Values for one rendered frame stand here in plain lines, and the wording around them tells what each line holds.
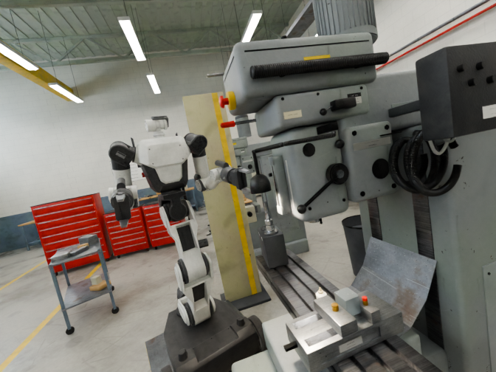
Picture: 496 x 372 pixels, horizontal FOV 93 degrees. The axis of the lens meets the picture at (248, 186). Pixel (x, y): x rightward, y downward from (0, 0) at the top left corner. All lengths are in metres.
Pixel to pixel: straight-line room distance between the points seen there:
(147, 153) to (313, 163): 0.89
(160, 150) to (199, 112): 1.28
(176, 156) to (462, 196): 1.25
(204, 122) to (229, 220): 1.07
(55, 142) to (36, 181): 1.55
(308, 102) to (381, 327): 0.74
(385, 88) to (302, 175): 0.42
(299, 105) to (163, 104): 9.50
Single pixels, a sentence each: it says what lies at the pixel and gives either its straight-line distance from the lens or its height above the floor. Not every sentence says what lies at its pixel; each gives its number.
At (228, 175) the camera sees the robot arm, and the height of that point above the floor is 1.49.
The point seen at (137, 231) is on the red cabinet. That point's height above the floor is 0.49.
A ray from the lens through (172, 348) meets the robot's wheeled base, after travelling 1.71.
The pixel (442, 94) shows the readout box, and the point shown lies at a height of 1.62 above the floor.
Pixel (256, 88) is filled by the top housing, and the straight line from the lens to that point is 0.73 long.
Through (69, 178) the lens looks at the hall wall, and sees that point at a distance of 10.67.
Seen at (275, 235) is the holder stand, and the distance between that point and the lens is 1.39.
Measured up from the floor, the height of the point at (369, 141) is 1.54.
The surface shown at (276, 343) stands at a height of 0.83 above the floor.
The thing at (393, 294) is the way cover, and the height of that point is 0.91.
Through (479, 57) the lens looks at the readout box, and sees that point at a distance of 0.84.
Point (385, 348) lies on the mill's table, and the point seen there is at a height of 0.91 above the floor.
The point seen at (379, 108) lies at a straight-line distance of 0.96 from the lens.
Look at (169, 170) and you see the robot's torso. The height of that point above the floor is 1.58.
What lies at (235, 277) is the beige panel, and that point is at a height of 0.29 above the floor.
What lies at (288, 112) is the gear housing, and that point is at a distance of 0.76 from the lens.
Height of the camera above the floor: 1.56
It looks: 6 degrees down
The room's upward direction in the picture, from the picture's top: 11 degrees counter-clockwise
